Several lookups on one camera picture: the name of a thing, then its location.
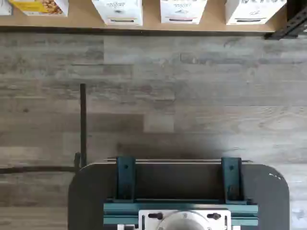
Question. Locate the white box with pink strip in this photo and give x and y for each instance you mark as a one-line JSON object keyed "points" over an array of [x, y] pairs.
{"points": [[183, 12]]}

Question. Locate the white box with dark strip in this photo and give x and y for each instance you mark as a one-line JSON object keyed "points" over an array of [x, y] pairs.
{"points": [[120, 12], [254, 12]]}

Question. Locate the brown particle shelf board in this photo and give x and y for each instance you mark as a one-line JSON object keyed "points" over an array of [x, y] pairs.
{"points": [[148, 26]]}

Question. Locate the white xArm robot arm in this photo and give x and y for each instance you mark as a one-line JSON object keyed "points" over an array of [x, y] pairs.
{"points": [[182, 222]]}

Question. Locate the black rounded robot stand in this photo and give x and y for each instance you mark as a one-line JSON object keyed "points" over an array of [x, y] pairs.
{"points": [[91, 191]]}

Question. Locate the teal clamp jaw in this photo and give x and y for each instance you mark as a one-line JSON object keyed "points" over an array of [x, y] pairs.
{"points": [[126, 177], [231, 177]]}

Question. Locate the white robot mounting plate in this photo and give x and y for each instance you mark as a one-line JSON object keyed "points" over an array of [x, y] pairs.
{"points": [[144, 224]]}

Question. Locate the teal clamp crossbar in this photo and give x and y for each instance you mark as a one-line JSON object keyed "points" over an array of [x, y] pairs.
{"points": [[192, 204]]}

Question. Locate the white and yellow snack box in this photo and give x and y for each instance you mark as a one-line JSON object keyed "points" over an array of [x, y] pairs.
{"points": [[36, 7]]}

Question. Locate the white botanical print box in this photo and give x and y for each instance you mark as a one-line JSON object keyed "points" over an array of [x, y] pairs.
{"points": [[5, 7]]}

